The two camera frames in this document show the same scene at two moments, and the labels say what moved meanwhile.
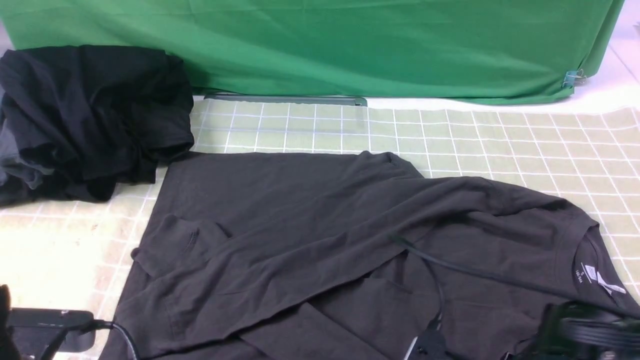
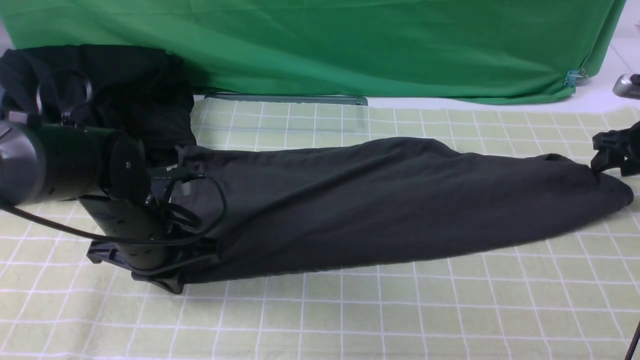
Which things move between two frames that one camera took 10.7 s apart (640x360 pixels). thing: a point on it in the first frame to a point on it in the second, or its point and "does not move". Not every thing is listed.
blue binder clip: x=574 y=77 does not move
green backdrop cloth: x=495 y=51 does not move
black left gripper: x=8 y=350 to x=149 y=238
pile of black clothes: x=76 y=121 does not move
